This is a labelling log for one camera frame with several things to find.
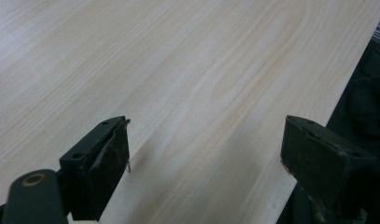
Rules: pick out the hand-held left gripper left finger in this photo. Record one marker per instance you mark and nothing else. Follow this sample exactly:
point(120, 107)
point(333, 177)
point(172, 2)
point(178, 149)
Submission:
point(94, 168)

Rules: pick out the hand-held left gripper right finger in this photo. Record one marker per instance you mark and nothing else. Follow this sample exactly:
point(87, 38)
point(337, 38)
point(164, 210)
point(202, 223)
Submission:
point(324, 161)

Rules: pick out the dark cloth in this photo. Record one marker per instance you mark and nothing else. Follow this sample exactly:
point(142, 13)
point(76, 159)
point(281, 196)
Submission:
point(365, 93)

